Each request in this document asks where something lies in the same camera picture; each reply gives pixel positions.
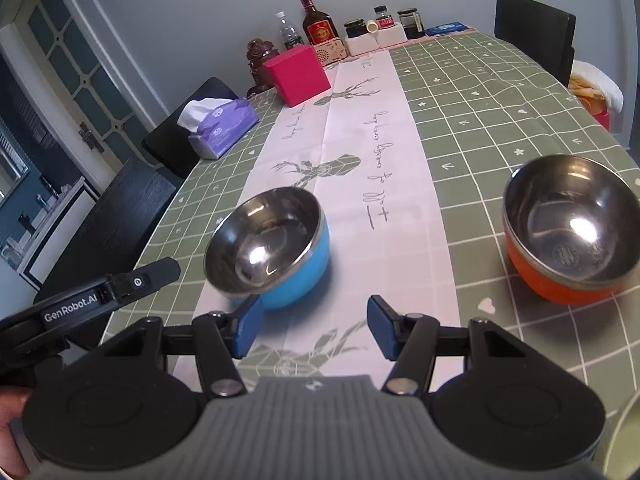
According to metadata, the pink box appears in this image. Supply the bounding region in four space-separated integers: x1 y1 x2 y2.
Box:
262 44 332 108

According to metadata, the beige wooden radio box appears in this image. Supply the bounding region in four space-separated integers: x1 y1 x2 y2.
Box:
312 37 347 67

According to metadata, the person's left hand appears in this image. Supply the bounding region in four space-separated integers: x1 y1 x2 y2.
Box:
0 391 29 480

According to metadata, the brown liquor bottle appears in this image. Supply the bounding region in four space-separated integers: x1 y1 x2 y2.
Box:
298 0 341 47

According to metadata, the white drawer cabinet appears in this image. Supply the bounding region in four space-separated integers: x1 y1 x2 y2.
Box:
0 180 101 291

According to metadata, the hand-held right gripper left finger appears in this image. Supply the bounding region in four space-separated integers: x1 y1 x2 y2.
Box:
97 294 265 397

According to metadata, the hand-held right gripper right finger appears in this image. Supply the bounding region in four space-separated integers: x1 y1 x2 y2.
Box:
366 295 531 395

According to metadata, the brown figurine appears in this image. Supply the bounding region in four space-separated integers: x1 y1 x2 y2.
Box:
245 37 279 98

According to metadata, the dark glass jar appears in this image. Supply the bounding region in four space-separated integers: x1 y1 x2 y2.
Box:
397 7 426 40

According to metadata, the white ceramic box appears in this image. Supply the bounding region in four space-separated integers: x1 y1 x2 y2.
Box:
376 24 407 50
346 31 378 57

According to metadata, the black chair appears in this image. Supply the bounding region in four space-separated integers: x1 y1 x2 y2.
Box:
141 77 240 178
32 156 177 311
494 0 577 86

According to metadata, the clear plastic bottle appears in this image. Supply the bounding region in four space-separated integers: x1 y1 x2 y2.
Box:
273 11 304 52

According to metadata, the glass-paned door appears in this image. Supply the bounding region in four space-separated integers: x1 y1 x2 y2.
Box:
0 0 171 171

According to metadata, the purple tissue pack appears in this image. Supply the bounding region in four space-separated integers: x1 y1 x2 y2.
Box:
176 99 259 161

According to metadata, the orange yellow cloth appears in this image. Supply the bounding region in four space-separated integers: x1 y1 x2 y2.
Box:
570 80 608 116

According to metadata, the flat blue packet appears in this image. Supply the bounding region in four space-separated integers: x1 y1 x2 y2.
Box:
426 21 468 37

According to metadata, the green checked tablecloth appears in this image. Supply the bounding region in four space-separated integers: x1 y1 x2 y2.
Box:
100 27 640 418

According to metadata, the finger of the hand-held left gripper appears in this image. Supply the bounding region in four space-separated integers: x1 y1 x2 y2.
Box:
106 257 182 307

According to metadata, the blue steel bowl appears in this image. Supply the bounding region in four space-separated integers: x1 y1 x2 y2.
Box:
204 186 331 310

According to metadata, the green ceramic bowl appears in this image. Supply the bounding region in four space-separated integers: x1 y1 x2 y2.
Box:
602 397 640 480

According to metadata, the orange steel bowl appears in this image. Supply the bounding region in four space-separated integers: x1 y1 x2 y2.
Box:
502 155 640 306

